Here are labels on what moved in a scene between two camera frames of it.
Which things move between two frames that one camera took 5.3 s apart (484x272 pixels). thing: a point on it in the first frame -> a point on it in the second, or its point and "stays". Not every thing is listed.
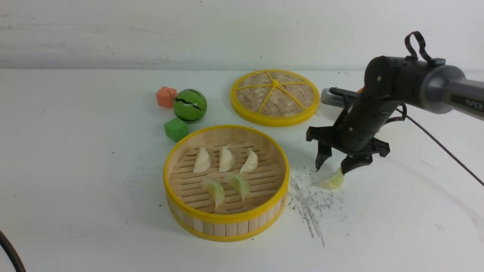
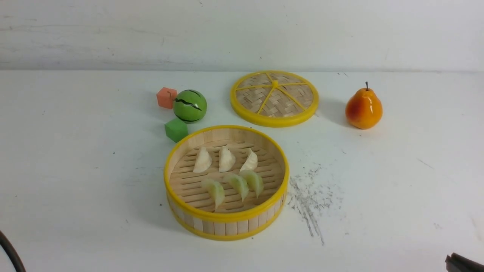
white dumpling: x=227 y=159 stays
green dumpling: x=334 y=182 -> x=254 y=180
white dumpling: x=251 y=163 stays
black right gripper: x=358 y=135 -> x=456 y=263
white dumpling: x=203 y=161 stays
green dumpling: x=216 y=191 stays
